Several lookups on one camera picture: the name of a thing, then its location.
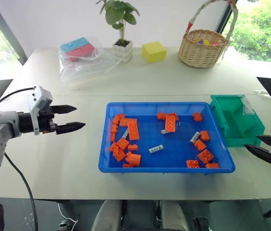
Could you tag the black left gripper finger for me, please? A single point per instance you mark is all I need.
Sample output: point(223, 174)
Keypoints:
point(69, 127)
point(64, 109)

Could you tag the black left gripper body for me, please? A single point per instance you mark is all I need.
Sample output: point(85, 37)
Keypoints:
point(46, 120)

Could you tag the green plastic bin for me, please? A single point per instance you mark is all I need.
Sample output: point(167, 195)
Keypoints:
point(236, 125)

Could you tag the yellow block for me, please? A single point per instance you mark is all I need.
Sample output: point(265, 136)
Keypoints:
point(154, 51)

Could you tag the small orange building block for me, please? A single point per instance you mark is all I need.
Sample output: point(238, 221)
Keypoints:
point(161, 116)
point(114, 128)
point(113, 137)
point(118, 118)
point(127, 165)
point(197, 117)
point(200, 145)
point(133, 147)
point(212, 165)
point(192, 163)
point(205, 136)
point(113, 147)

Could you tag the clear plastic bag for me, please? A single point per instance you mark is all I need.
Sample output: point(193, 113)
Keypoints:
point(87, 69)

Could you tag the square orange building block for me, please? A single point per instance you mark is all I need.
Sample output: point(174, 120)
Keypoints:
point(120, 155)
point(205, 156)
point(123, 143)

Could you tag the orange plastic building brick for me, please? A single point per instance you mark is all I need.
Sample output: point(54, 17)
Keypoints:
point(127, 121)

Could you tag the red foam block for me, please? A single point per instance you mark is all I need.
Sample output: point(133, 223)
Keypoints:
point(81, 52)

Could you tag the long orange building block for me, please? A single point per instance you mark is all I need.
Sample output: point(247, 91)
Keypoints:
point(170, 124)
point(133, 131)

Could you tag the blue foam block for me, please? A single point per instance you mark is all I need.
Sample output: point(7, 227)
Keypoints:
point(74, 44)

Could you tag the large orange building block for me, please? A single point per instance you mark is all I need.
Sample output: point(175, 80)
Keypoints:
point(134, 158)

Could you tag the green plant in white pot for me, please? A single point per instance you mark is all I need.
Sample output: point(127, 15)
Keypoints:
point(122, 45)

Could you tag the white small brick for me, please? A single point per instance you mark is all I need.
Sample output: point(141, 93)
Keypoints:
point(156, 149)

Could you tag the blue plastic tray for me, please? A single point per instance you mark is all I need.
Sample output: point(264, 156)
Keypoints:
point(174, 146)

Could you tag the grey rounded shape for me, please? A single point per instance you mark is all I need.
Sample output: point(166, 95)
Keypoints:
point(172, 216)
point(106, 216)

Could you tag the red piece in basket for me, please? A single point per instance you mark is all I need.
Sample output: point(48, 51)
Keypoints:
point(216, 43)

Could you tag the purple piece in basket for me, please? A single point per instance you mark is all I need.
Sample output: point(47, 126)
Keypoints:
point(206, 42)

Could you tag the yellow piece in basket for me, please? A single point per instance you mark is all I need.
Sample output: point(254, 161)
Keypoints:
point(199, 40)

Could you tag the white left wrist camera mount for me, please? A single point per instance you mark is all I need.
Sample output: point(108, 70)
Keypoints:
point(35, 101)

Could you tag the dark window frame bar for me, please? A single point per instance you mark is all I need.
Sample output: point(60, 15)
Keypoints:
point(8, 31)
point(225, 16)

